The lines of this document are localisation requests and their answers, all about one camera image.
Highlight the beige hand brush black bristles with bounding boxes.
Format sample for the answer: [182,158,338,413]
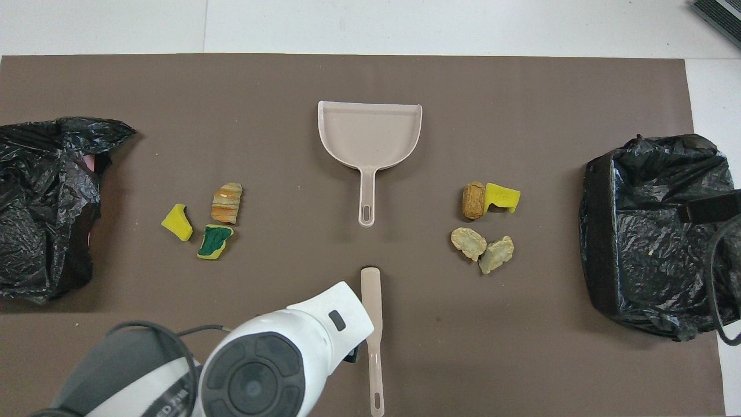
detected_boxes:
[360,267,386,417]

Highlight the beige crumbly sponge scrap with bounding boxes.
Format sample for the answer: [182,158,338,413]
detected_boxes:
[451,227,487,262]

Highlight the pale grey-beige sponge scrap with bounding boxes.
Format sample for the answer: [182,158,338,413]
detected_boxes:
[478,235,515,275]

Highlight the green and yellow sponge scrap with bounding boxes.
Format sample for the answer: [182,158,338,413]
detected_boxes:
[197,224,235,260]

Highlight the orange striped beige sponge scrap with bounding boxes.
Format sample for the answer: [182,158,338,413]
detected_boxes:
[211,182,243,225]

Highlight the brown sponge scrap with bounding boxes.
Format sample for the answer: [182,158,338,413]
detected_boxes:
[462,181,487,221]

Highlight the yellow sponge wedge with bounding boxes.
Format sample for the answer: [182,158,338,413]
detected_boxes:
[161,203,193,242]

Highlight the beige plastic dustpan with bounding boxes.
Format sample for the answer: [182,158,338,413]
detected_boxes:
[317,101,423,228]

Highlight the rectangular bin with black bag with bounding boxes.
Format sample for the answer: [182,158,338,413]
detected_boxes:
[579,134,741,341]

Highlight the pink bin with black bag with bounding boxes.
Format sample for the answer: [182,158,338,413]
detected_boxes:
[0,117,137,305]

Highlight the dark ribbed vent panel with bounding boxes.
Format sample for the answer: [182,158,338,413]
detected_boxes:
[691,0,741,50]

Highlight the brown table mat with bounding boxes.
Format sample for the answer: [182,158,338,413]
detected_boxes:
[0,54,725,417]

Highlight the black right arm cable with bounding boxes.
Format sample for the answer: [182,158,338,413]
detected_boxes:
[709,214,741,346]

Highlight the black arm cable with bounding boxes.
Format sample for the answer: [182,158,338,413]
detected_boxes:
[709,214,741,346]
[104,321,233,377]

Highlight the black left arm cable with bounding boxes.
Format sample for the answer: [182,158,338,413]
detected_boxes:
[104,321,233,377]

